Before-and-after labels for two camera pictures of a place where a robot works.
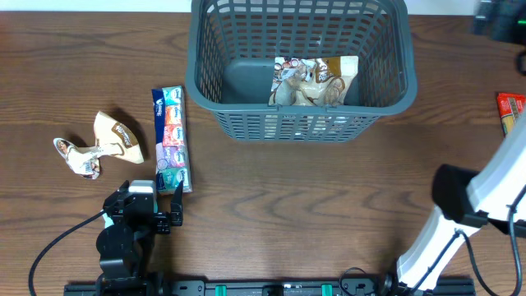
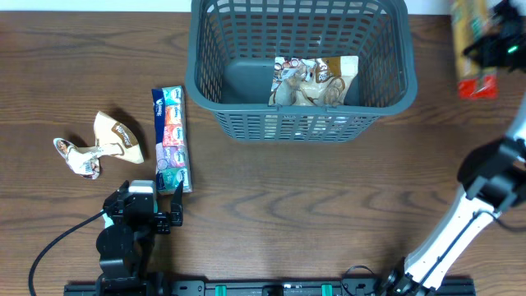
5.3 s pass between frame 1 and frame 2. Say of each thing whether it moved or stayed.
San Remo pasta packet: moved
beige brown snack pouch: stayed
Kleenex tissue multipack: stayed
